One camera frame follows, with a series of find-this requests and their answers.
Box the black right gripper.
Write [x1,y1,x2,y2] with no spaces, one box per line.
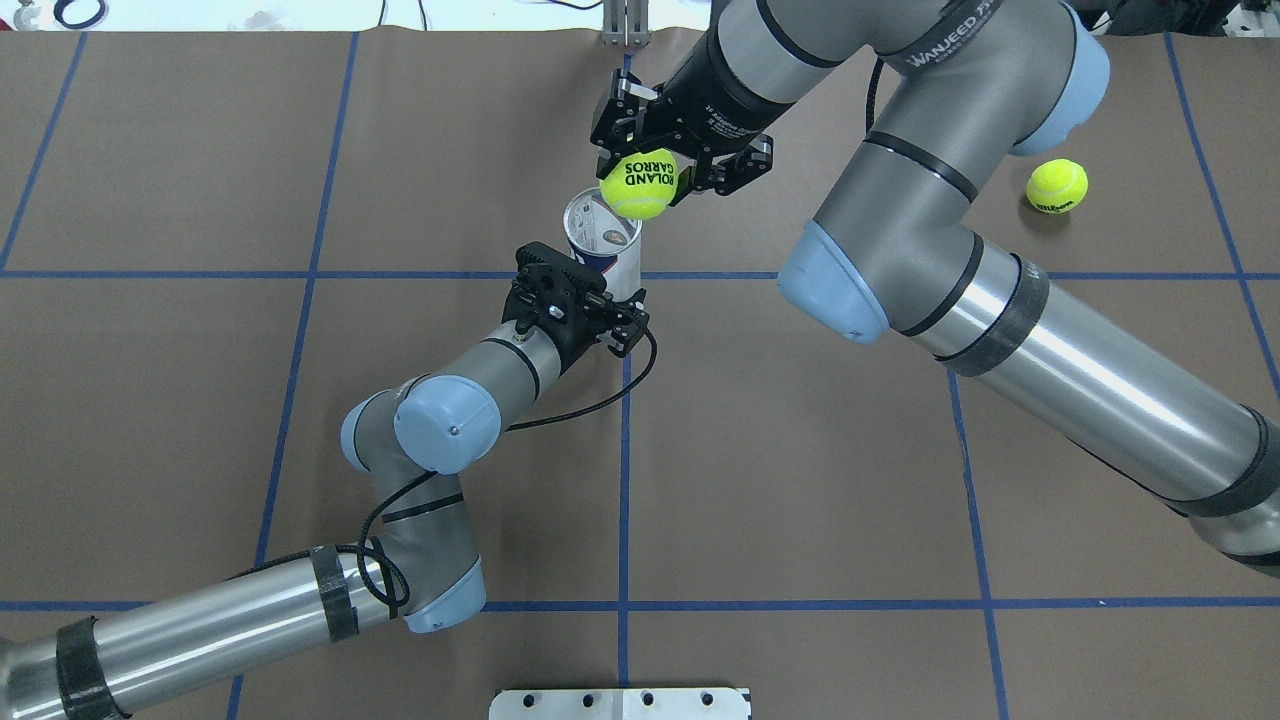
[589,29,780,197]

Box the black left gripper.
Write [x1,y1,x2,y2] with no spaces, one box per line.
[531,288,650,375]

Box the Roland Garros tennis ball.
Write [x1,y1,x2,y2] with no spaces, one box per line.
[599,149,678,222]

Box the clear tennis ball can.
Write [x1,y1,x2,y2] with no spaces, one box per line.
[562,186,643,299]

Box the Wilson tennis ball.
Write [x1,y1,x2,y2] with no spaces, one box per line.
[1025,158,1089,214]

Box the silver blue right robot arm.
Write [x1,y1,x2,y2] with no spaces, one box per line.
[590,1,1279,577]

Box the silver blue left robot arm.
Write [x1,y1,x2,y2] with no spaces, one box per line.
[3,290,650,719]

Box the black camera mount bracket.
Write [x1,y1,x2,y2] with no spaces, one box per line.
[502,242,605,329]

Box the aluminium frame post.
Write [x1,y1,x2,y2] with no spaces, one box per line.
[602,0,652,49]

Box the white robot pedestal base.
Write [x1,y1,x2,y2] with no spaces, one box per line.
[488,687,754,719]

